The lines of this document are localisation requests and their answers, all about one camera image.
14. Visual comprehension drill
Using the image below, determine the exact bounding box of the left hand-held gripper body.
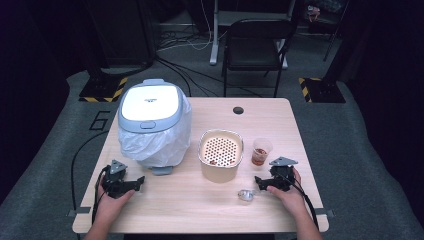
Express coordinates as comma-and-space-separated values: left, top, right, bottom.
101, 159, 135, 200

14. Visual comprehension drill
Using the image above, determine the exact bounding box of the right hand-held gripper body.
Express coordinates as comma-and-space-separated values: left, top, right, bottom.
267, 156, 299, 193

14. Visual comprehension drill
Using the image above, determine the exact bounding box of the silver foil wrapper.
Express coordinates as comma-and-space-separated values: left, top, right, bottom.
237, 189, 257, 202

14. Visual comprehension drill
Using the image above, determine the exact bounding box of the clear plastic cup brown liquid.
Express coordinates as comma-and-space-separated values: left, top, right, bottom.
251, 137, 274, 167

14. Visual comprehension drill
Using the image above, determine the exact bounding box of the white plastic trash bag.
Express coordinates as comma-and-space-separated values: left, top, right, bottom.
118, 96, 193, 168

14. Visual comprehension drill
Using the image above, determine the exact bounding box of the beige strainer bowl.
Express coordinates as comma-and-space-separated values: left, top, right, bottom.
198, 129, 245, 184

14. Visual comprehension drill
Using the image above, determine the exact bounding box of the white grey pedal trash can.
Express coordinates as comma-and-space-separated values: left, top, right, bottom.
117, 78, 193, 177

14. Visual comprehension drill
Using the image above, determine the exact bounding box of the person's left hand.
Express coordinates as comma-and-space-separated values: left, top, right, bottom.
97, 176, 136, 222

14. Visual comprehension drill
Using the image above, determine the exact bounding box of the person's right hand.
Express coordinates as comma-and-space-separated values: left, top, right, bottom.
266, 168, 308, 218

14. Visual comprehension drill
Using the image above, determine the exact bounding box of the grey tape tab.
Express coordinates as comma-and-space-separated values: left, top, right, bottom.
314, 207, 336, 220
67, 206, 92, 218

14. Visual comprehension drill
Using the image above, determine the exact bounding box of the black yellow striped stand base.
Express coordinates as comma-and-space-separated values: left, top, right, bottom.
78, 70, 129, 104
298, 76, 347, 104

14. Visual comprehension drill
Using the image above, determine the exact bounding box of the black folding chair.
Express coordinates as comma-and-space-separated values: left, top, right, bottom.
221, 17, 299, 99

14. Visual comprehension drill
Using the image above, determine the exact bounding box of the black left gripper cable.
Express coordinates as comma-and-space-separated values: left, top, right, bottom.
91, 164, 112, 225

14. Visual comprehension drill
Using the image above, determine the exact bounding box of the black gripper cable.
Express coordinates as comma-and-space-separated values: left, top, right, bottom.
289, 181, 320, 232
91, 164, 112, 225

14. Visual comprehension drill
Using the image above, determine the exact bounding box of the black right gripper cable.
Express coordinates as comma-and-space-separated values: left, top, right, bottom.
289, 181, 320, 232

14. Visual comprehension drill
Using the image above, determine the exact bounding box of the black floor cable bundle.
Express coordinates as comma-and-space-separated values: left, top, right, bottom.
155, 56, 264, 99

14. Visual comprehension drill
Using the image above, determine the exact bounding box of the white floor cable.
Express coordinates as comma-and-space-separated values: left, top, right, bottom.
156, 0, 214, 53

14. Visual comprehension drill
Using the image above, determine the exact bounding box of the white desk frame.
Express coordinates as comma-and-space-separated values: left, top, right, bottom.
208, 0, 298, 70

